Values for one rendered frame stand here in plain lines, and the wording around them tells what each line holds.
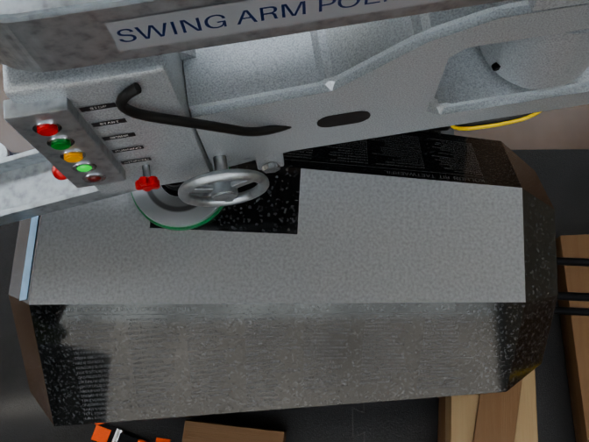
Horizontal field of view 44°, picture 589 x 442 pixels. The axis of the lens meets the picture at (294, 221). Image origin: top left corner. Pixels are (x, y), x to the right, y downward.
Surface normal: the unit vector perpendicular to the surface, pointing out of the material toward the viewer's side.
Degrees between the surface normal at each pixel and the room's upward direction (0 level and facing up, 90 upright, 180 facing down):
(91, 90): 90
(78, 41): 90
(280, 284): 0
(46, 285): 0
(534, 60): 90
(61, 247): 0
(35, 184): 15
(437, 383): 45
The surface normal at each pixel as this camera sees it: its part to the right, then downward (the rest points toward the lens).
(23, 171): -0.29, -0.21
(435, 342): -0.02, 0.50
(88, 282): -0.04, -0.25
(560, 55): -0.06, 0.97
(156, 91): 0.15, 0.95
